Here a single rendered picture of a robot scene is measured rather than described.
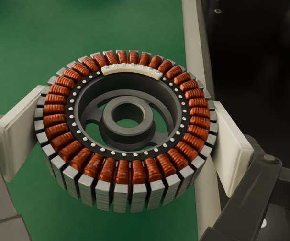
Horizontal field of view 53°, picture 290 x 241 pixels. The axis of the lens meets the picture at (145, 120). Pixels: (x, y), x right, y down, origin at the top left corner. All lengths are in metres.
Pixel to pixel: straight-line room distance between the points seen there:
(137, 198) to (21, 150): 0.07
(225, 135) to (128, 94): 0.08
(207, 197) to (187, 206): 0.02
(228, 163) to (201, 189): 0.09
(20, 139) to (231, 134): 0.11
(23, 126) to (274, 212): 0.18
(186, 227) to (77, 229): 0.08
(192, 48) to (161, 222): 0.21
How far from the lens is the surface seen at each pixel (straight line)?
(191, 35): 0.38
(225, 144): 0.17
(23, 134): 0.17
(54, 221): 0.23
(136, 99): 0.19
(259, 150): 0.17
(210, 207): 0.25
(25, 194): 0.25
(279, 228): 0.24
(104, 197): 0.16
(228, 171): 0.16
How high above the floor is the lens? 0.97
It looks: 53 degrees down
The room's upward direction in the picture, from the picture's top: 9 degrees clockwise
